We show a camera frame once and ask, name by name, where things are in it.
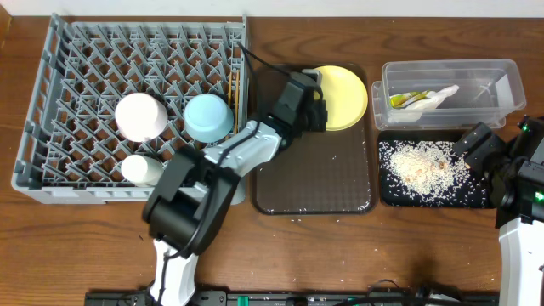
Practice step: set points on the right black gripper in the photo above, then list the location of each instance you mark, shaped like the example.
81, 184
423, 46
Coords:
477, 156

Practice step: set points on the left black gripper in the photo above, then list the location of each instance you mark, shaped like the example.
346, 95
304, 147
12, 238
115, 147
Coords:
319, 114

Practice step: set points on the yellow plate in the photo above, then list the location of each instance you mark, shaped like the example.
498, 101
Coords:
345, 95

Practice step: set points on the white napkin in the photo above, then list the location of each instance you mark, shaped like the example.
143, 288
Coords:
414, 111

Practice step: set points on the green orange snack wrapper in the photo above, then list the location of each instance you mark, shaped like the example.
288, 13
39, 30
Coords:
402, 100

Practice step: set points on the light blue bowl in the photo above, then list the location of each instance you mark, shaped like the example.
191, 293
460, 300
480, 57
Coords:
207, 118

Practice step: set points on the white saucer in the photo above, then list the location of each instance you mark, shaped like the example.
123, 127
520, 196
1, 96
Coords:
140, 117

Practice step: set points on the white cup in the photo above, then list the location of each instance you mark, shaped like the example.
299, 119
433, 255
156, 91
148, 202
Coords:
141, 170

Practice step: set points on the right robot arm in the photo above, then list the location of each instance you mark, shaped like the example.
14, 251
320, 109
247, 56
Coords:
513, 172

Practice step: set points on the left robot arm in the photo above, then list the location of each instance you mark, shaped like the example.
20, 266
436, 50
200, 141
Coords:
188, 205

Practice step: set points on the black waste tray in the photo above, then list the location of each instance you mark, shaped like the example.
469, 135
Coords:
425, 191

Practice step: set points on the clear plastic bin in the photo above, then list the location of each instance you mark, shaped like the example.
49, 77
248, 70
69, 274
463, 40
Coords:
490, 89

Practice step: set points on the dark brown serving tray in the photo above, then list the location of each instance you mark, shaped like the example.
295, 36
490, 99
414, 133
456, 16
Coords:
320, 173

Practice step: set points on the spilled rice pile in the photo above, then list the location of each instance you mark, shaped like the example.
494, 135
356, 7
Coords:
425, 170

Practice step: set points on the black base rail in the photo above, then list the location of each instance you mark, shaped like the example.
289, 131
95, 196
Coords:
383, 294

